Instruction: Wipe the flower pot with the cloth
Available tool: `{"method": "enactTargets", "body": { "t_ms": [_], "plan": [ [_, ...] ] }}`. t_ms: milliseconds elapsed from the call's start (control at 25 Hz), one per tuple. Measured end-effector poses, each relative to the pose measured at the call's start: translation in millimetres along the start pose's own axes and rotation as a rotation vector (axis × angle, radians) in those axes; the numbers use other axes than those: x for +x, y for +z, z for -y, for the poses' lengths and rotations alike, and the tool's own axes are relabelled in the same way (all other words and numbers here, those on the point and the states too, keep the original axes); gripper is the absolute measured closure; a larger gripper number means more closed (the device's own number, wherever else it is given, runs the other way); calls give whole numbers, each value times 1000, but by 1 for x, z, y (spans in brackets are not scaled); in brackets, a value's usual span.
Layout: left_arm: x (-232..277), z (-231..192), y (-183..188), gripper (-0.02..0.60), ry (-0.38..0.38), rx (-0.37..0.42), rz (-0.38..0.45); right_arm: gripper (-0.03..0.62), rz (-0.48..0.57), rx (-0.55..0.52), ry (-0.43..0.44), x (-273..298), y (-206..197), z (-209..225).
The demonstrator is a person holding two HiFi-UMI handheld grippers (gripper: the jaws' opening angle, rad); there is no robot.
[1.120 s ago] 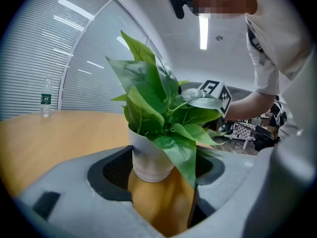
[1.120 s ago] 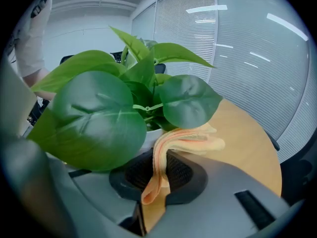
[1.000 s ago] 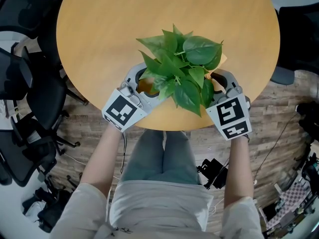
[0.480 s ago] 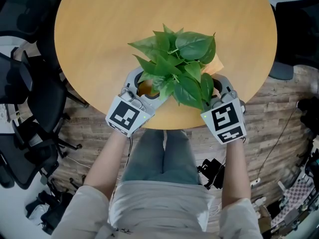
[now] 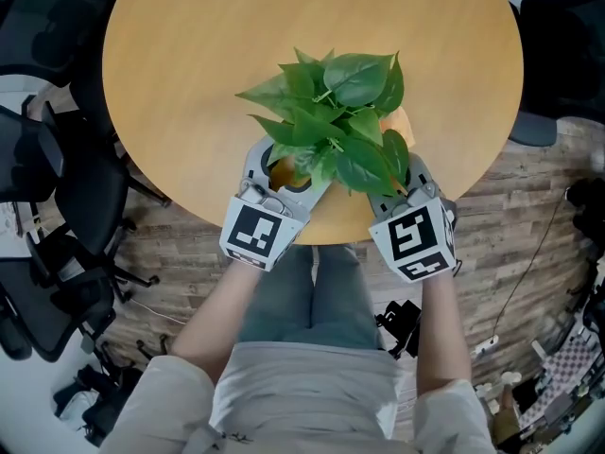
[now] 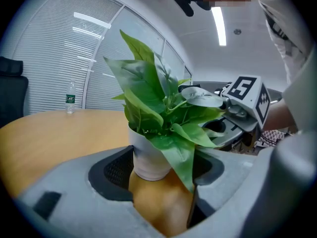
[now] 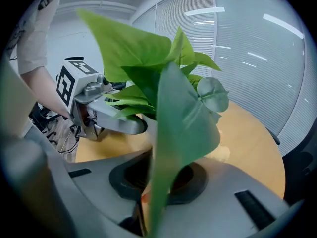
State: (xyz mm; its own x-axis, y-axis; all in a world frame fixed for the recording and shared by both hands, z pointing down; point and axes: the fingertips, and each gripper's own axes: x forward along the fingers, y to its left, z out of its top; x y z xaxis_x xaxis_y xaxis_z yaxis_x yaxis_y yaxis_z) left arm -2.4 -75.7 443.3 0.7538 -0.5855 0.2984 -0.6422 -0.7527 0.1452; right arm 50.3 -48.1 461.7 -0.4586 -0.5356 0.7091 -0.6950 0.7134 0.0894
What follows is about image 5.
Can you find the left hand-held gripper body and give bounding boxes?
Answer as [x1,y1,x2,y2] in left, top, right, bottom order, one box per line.
[218,179,312,272]

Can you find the checkered cloth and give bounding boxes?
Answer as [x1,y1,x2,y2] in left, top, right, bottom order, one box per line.
[519,333,597,432]

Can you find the yellow flower pot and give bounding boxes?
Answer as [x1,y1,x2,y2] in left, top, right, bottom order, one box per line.
[270,152,314,189]

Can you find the person's blue jeans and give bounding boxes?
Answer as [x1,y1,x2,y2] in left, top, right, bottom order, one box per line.
[237,242,385,352]

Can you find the black device on floor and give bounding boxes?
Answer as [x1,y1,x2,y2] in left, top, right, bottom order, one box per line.
[374,299,423,361]

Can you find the thin black cable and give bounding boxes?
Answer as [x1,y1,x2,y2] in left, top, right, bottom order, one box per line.
[491,187,569,342]

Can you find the person's right forearm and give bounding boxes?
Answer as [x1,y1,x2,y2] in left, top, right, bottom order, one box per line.
[414,268,475,393]

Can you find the green leafy plant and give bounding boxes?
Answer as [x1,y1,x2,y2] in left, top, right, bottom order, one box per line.
[234,46,411,198]

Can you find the black equipment stand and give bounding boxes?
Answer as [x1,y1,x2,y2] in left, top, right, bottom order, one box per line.
[564,177,605,302]

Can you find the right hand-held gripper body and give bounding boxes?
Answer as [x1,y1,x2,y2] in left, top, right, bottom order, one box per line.
[367,181,458,285]

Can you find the white power strip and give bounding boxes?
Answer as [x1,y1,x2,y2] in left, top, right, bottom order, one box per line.
[471,335,501,358]

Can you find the person's white shirt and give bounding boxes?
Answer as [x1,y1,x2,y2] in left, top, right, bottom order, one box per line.
[97,340,498,454]

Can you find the person's left forearm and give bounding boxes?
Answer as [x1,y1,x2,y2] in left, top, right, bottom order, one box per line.
[169,256,266,387]

